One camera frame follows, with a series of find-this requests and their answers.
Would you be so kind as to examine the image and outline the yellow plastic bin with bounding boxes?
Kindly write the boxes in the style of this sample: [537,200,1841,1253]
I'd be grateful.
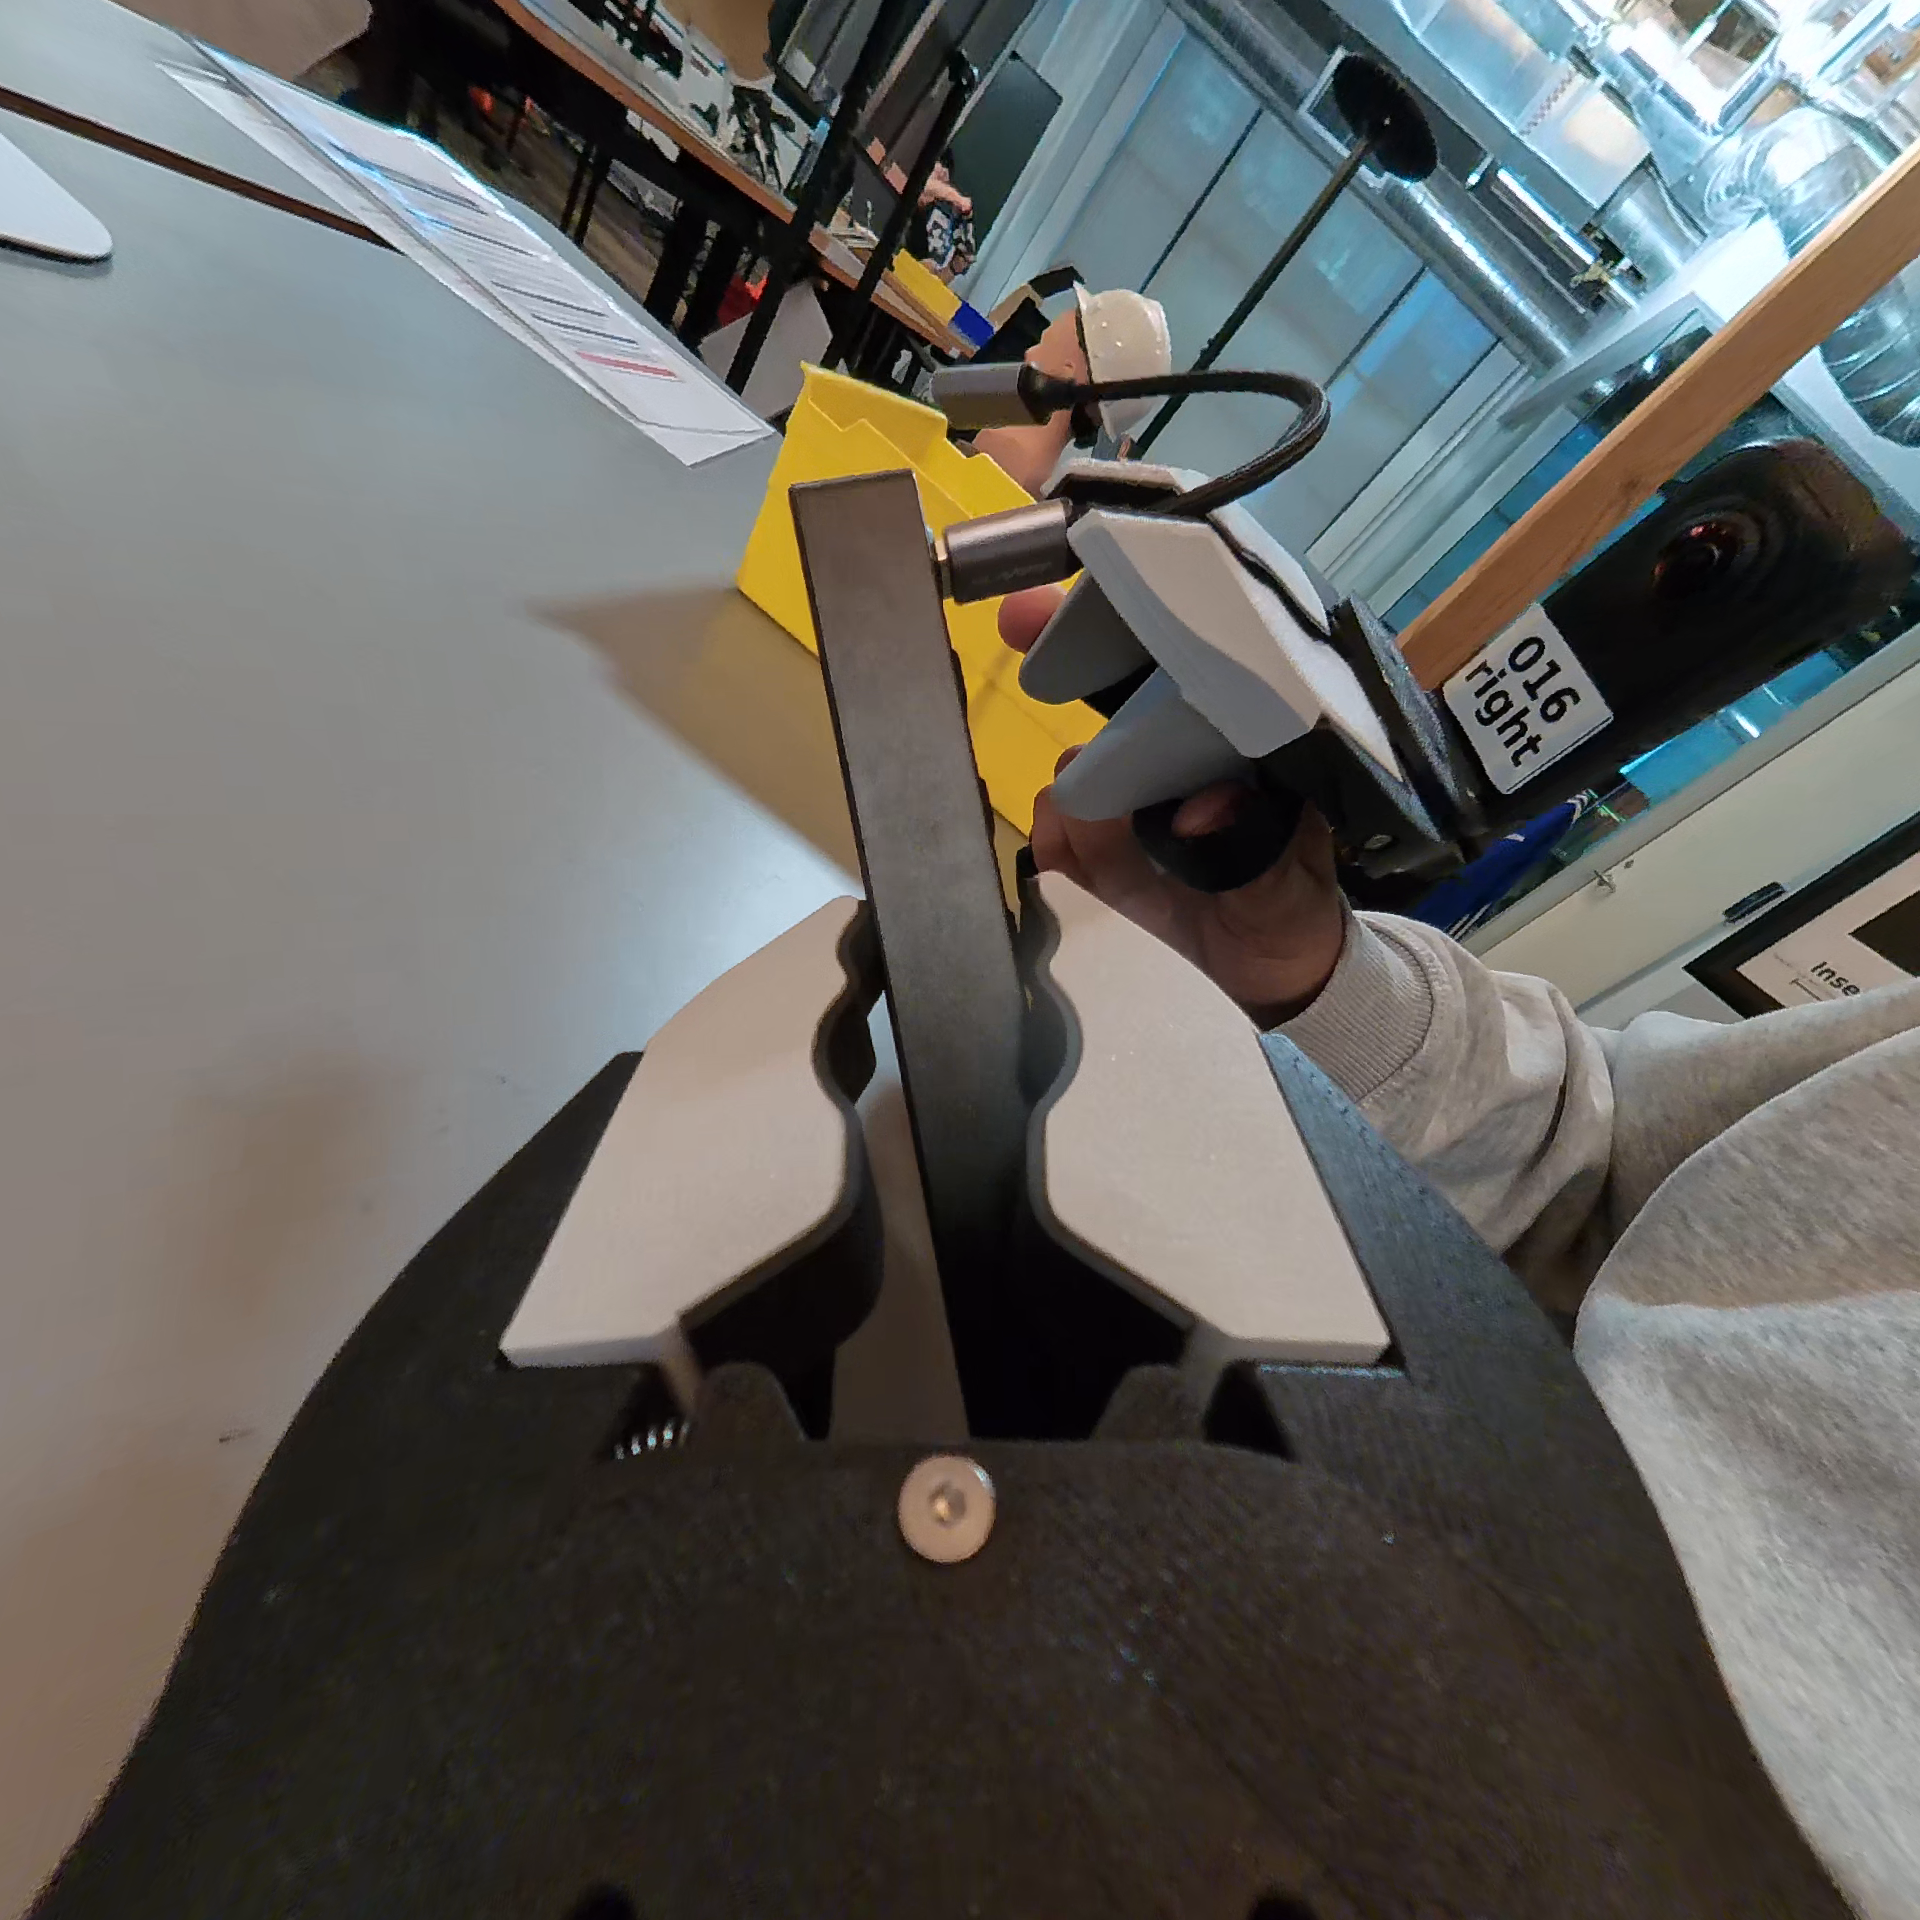
[739,359,1113,840]

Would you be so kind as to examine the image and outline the short grey usb cable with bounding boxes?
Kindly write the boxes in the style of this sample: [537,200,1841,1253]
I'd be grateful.
[931,363,1333,605]

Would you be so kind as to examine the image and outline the mannequin head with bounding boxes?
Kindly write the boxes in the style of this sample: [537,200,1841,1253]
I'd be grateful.
[977,285,1173,482]

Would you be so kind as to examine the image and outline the black floor lamp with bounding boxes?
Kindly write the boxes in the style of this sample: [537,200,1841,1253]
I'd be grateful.
[1124,58,1440,459]

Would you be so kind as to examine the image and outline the white hard hat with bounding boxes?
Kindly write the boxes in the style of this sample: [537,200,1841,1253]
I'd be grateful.
[1072,285,1173,436]

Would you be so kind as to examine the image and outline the black framed sign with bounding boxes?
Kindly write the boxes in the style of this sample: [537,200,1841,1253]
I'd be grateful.
[1687,815,1920,1021]

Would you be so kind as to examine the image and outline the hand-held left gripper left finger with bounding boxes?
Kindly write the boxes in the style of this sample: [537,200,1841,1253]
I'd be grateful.
[499,896,883,1370]

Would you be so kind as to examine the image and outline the black usb hub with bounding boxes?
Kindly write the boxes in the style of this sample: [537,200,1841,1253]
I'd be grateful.
[787,469,1039,1442]

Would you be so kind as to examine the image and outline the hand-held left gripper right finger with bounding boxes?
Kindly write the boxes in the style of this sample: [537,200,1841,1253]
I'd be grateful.
[1024,874,1392,1370]

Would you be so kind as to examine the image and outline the printed paper sheet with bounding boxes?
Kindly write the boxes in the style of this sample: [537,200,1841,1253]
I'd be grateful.
[164,46,776,467]

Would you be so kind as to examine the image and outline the blue jacket white stripes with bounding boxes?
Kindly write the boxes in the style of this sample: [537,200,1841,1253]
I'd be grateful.
[1411,796,1593,939]

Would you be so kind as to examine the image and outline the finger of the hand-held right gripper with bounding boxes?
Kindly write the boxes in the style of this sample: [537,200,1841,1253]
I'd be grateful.
[1065,506,1408,783]
[1042,459,1340,636]

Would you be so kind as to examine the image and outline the person's right hand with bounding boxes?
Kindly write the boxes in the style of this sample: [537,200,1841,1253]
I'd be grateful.
[1026,746,1355,1038]

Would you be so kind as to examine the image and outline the wooden beam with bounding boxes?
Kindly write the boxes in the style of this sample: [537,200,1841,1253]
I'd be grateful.
[1394,150,1920,693]

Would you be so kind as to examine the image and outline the white document stand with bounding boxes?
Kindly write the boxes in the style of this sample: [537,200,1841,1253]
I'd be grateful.
[0,128,115,268]

